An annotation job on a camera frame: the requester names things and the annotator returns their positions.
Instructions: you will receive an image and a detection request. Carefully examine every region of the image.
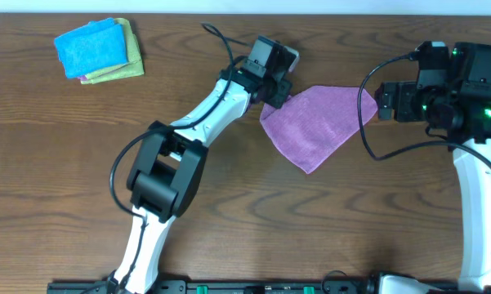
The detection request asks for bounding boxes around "purple microfibre cloth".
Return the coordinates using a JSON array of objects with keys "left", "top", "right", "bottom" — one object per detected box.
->
[{"left": 260, "top": 86, "right": 377, "bottom": 174}]

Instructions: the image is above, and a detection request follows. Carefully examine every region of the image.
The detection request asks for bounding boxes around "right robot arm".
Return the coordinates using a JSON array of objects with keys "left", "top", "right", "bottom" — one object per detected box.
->
[{"left": 366, "top": 41, "right": 491, "bottom": 293}]

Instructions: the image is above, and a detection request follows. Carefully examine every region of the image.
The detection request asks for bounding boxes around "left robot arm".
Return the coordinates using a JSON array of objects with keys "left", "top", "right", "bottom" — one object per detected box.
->
[{"left": 105, "top": 36, "right": 300, "bottom": 293}]

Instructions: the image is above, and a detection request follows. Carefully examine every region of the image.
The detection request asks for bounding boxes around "lower green folded cloth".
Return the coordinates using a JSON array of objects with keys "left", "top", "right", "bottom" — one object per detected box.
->
[{"left": 80, "top": 34, "right": 145, "bottom": 86}]

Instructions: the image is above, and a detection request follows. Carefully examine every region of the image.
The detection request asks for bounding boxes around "green folded cloth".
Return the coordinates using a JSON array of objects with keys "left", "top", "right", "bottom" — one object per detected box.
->
[
  {"left": 83, "top": 17, "right": 143, "bottom": 80},
  {"left": 80, "top": 34, "right": 145, "bottom": 86}
]

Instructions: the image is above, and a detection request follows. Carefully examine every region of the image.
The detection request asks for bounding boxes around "upper green folded cloth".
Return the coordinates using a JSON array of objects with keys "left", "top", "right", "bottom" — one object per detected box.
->
[{"left": 83, "top": 17, "right": 143, "bottom": 80}]

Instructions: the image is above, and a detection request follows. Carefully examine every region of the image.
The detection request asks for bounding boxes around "blue folded cloth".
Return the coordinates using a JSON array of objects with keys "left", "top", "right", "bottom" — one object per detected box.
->
[{"left": 54, "top": 18, "right": 127, "bottom": 78}]

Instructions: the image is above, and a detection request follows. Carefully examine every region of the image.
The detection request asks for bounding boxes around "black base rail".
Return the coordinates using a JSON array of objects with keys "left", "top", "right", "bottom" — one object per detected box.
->
[{"left": 47, "top": 279, "right": 457, "bottom": 294}]

